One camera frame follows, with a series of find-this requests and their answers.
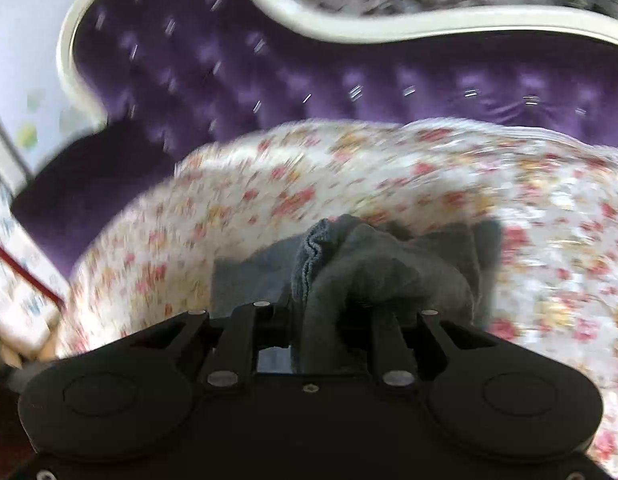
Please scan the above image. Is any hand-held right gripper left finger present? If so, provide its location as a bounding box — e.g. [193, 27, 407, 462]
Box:
[131, 300, 296, 392]

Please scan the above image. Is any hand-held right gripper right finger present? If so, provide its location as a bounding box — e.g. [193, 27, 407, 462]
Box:
[339, 305, 496, 388]

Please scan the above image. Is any grey small garment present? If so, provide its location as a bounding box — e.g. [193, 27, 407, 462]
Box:
[211, 213, 504, 377]

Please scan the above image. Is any floral printed blanket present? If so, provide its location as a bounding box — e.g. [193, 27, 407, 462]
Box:
[54, 117, 618, 480]

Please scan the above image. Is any white patterned cloth red stripe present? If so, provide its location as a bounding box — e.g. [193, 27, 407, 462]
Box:
[0, 180, 72, 361]

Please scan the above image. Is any purple tufted sofa white frame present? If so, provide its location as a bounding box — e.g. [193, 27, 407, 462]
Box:
[11, 0, 618, 281]

